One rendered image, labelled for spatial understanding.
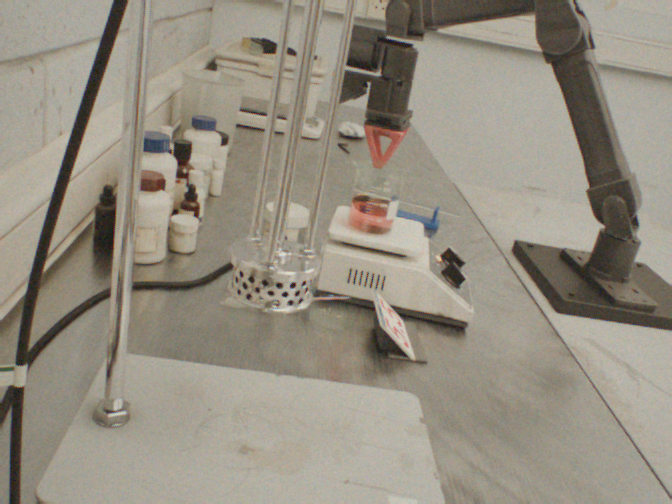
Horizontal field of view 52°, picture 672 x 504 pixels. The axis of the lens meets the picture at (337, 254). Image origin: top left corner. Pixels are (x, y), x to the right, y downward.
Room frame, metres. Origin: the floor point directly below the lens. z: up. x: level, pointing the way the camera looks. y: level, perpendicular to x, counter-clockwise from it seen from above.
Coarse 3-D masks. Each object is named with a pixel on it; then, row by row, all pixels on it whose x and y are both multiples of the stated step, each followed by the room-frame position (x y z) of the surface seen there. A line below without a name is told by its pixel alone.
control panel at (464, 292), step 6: (432, 246) 0.87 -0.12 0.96; (432, 252) 0.85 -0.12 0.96; (438, 252) 0.87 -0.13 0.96; (432, 258) 0.83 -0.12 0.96; (432, 264) 0.80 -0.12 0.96; (438, 264) 0.82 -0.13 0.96; (444, 264) 0.84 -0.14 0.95; (432, 270) 0.78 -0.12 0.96; (438, 270) 0.80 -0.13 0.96; (462, 270) 0.88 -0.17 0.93; (438, 276) 0.78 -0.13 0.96; (444, 282) 0.78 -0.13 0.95; (450, 288) 0.77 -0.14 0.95; (456, 288) 0.79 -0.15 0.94; (462, 288) 0.81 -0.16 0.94; (468, 288) 0.83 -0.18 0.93; (462, 294) 0.79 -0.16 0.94; (468, 294) 0.81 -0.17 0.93; (468, 300) 0.78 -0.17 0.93
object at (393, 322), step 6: (384, 306) 0.72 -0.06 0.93; (384, 312) 0.70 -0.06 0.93; (390, 312) 0.73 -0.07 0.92; (384, 318) 0.68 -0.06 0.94; (390, 318) 0.71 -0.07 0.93; (396, 318) 0.73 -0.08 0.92; (390, 324) 0.68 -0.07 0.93; (396, 324) 0.71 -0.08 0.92; (390, 330) 0.66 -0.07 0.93; (396, 330) 0.69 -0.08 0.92; (402, 330) 0.71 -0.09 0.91; (396, 336) 0.67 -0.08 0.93; (402, 336) 0.69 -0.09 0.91; (402, 342) 0.67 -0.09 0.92; (408, 348) 0.67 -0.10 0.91
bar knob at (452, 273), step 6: (450, 264) 0.81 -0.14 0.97; (444, 270) 0.81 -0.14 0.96; (450, 270) 0.81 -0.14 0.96; (456, 270) 0.80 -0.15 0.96; (444, 276) 0.79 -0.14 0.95; (450, 276) 0.80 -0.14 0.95; (456, 276) 0.80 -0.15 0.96; (462, 276) 0.79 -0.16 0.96; (450, 282) 0.79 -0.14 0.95; (456, 282) 0.79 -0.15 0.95; (462, 282) 0.79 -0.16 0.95
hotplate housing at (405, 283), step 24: (336, 240) 0.80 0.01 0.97; (336, 264) 0.77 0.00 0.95; (360, 264) 0.77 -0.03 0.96; (384, 264) 0.77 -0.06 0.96; (408, 264) 0.77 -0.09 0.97; (336, 288) 0.77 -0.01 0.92; (360, 288) 0.77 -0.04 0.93; (384, 288) 0.77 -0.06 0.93; (408, 288) 0.77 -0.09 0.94; (432, 288) 0.77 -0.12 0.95; (408, 312) 0.77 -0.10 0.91; (432, 312) 0.77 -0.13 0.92; (456, 312) 0.77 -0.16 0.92
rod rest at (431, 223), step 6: (396, 216) 1.16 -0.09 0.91; (402, 216) 1.16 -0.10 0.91; (408, 216) 1.16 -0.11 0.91; (414, 216) 1.17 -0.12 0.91; (420, 216) 1.18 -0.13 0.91; (420, 222) 1.15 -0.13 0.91; (426, 222) 1.15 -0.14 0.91; (432, 222) 1.15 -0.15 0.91; (438, 222) 1.16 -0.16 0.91; (432, 228) 1.15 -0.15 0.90
